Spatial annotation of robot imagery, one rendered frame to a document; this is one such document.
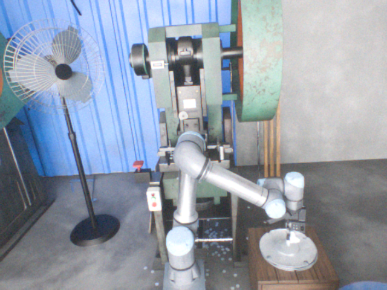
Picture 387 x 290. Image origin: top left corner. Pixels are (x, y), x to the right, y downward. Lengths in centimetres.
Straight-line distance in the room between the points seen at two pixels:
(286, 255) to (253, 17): 118
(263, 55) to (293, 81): 172
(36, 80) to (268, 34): 133
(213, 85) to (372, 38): 194
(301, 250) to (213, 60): 112
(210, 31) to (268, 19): 38
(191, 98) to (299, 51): 157
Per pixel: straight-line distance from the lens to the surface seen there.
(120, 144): 334
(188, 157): 115
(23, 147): 303
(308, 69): 321
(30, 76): 211
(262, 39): 150
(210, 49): 175
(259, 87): 154
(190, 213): 143
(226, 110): 230
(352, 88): 340
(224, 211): 214
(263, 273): 167
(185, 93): 184
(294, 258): 174
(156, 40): 178
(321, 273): 172
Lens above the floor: 154
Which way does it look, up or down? 23 degrees down
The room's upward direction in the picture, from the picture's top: 5 degrees counter-clockwise
